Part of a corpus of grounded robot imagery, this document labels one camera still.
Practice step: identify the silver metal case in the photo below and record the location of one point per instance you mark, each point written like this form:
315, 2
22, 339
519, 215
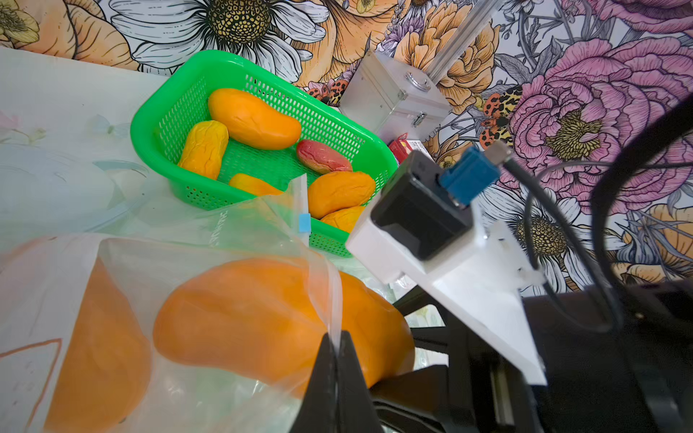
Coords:
390, 98

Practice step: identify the red white snack box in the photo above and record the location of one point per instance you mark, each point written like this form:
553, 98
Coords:
402, 147

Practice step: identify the clear zip-top bag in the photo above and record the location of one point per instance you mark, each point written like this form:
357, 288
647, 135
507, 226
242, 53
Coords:
43, 283

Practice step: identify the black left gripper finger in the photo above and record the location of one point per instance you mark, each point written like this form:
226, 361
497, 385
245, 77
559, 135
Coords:
337, 399

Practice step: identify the yellow wrinkled mango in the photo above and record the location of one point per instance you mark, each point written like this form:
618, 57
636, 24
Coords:
204, 149

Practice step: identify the orange mango basket front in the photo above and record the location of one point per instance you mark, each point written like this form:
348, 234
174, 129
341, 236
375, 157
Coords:
339, 190

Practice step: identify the green plastic basket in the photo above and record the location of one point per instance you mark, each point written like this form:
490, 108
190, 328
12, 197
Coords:
161, 125

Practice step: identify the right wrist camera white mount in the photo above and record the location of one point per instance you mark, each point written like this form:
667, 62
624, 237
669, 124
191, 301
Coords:
426, 224

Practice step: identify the red mango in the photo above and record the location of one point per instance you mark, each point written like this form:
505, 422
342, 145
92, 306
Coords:
321, 158

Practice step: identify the orange mango in basket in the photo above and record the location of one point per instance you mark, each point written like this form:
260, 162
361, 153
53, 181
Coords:
251, 121

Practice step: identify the orange mango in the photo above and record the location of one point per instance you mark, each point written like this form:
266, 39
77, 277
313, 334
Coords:
108, 366
259, 318
251, 121

